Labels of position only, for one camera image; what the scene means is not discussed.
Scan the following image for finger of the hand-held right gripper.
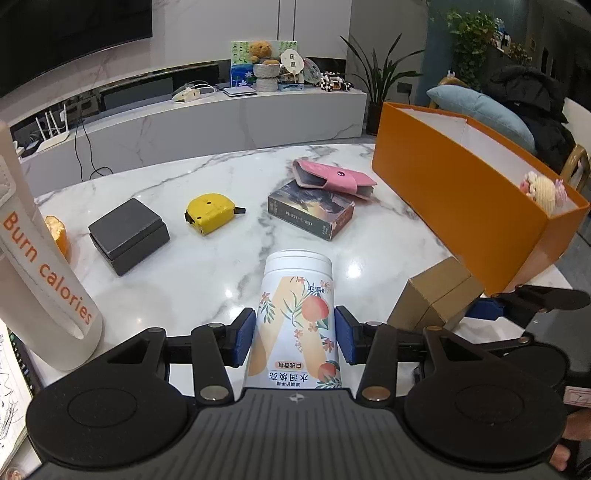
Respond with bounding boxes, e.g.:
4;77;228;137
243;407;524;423
482;336;568;388
466;285;591;329

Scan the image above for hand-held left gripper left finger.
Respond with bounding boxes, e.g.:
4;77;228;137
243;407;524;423
92;308;256;406

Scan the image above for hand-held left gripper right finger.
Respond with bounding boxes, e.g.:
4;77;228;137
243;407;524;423
335;305;499;406

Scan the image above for white canister with peach print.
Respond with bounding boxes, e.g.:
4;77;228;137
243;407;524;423
243;250;343;392

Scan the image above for brown cardboard box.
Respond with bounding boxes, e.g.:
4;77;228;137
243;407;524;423
386;257;485;332

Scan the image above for orange storage box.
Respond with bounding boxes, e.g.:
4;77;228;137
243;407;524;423
371;102;591;297

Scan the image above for crochet white bunny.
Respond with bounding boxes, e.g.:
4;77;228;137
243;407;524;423
519;170;569;214

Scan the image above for dark grey square box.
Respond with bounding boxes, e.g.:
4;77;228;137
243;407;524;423
88;198;171;277

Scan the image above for person's right hand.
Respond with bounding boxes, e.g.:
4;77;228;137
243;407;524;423
549;408;591;472

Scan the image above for dark printed card box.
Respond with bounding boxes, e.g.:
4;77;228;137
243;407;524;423
267;179;356;242

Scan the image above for yellow tape measure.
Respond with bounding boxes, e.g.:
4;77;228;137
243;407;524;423
184;194;247;236

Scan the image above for pink card wallet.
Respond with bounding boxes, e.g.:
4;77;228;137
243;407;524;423
293;158;378;199

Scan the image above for light blue pillow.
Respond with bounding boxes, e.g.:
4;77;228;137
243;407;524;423
427;85;537;154

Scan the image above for black jacket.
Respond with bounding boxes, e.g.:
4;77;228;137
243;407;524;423
488;64;574;175

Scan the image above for white marble tv console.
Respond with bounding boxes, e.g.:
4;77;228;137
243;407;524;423
17;87;368;186

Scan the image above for pink and cream water bottle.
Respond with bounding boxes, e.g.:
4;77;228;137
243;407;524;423
0;120;103;371

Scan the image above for handwritten paper notebook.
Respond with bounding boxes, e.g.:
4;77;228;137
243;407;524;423
0;318;34;455

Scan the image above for tall leafy potted plant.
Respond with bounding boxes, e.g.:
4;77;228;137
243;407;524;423
340;34;413;136

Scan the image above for black and white cow figurine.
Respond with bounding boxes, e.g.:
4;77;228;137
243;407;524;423
318;71;355;92

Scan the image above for grey knitted pot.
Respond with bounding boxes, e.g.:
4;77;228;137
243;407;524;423
252;62;281;92

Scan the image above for bushy green shelf plant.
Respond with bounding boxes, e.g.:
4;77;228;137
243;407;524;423
445;11;500;89

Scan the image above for floral decorative plate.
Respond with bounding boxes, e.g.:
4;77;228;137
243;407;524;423
302;57;322;87

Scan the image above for green and blue painting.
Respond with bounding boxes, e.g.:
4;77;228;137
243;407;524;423
230;39;301;87

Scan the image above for white router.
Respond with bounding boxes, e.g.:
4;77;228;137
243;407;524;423
35;103;75;154

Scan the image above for white round hand fan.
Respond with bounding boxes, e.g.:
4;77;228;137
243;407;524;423
279;49;306;78

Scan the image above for brown teddy bear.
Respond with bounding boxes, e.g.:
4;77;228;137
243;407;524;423
249;41;273;66

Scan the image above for black television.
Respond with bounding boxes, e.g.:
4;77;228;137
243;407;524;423
0;0;153;99

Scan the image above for black power cable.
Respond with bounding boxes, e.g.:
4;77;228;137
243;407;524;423
73;121;115;179

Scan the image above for white device with cables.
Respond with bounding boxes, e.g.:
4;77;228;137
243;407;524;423
171;82;216;104

